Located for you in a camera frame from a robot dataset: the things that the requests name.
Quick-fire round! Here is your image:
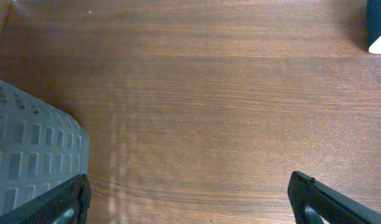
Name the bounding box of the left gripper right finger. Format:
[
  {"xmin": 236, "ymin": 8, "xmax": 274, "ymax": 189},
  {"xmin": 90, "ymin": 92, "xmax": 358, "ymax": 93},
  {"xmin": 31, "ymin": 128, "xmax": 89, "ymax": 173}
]
[{"xmin": 287, "ymin": 171, "xmax": 381, "ymax": 224}]

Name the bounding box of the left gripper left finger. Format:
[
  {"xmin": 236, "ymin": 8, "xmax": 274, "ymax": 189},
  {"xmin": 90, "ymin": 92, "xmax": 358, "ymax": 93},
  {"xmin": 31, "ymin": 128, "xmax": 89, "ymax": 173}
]
[{"xmin": 0, "ymin": 174, "xmax": 91, "ymax": 224}]

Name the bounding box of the white barcode scanner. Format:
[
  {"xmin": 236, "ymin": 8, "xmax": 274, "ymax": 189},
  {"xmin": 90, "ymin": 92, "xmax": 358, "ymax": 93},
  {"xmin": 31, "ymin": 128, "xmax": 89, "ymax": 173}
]
[{"xmin": 366, "ymin": 0, "xmax": 381, "ymax": 54}]

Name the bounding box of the grey plastic mesh basket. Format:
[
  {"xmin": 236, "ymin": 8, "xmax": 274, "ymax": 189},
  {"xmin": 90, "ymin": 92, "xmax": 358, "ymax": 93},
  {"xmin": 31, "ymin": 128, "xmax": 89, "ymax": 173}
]
[{"xmin": 0, "ymin": 80, "xmax": 90, "ymax": 216}]

